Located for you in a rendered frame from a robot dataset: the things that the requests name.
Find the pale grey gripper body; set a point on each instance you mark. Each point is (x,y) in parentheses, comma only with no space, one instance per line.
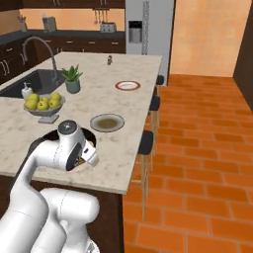
(93,157)

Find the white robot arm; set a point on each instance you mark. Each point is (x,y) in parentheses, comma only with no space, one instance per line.
(39,197)

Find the brown bun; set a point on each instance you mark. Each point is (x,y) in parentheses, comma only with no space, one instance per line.
(80,161)

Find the dark round bowl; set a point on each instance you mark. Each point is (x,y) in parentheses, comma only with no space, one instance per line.
(89,135)

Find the grey plate with brown centre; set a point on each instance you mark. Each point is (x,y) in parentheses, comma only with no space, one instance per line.
(107,123)

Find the grey footed fruit bowl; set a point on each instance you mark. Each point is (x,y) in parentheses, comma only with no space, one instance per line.
(47,114)

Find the white plate with red rim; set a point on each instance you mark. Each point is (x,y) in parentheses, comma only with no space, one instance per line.
(127,85)

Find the black stool with wooden legs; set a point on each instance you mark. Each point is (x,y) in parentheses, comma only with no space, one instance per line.
(145,142)
(160,80)
(154,103)

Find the yellow-green apple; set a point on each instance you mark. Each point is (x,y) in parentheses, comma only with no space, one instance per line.
(54,104)
(55,97)
(31,105)
(33,98)
(42,105)

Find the dark brown island cabinet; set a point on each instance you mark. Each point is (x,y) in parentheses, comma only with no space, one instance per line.
(112,224)

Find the green plant in grey pot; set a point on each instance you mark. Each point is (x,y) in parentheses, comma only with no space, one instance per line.
(72,82)

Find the white soap dispenser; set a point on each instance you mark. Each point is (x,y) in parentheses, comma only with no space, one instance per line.
(27,91)

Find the dark sink basin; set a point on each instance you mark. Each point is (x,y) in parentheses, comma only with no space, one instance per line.
(36,80)

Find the small grey shaker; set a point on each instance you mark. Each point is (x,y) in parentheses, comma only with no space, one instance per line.
(109,60)

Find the curved steel tap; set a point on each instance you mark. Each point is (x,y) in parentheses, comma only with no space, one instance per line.
(52,59)

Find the dark brown base cupboards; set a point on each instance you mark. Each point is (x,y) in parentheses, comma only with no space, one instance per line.
(82,44)

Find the silver toaster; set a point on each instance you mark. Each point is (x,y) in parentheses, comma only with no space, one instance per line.
(108,27)

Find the grey fridge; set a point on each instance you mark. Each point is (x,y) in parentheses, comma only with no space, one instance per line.
(151,29)

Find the grey knife block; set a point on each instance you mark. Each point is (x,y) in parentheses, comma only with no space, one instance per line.
(49,23)

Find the pot with tools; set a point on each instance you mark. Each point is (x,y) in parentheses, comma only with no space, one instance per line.
(23,24)

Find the dark brown tall cupboard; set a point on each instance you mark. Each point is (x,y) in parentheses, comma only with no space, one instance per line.
(244,56)

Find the hanging kitchen tools on rail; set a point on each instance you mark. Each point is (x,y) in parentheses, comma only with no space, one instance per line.
(100,15)

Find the dark brown wall cupboards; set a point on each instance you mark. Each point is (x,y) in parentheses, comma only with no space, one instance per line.
(66,3)

